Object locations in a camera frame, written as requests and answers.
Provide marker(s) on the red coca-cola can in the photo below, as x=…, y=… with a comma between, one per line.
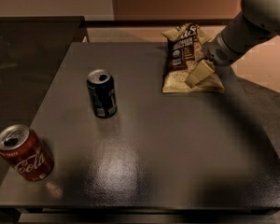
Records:
x=21, y=148

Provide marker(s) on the brown chip bag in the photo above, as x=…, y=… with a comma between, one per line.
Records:
x=185, y=50

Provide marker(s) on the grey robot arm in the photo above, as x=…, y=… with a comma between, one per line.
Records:
x=258, y=22

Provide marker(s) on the dark blue pepsi can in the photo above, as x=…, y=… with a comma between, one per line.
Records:
x=101, y=89

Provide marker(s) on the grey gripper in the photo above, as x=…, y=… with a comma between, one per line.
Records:
x=215, y=54

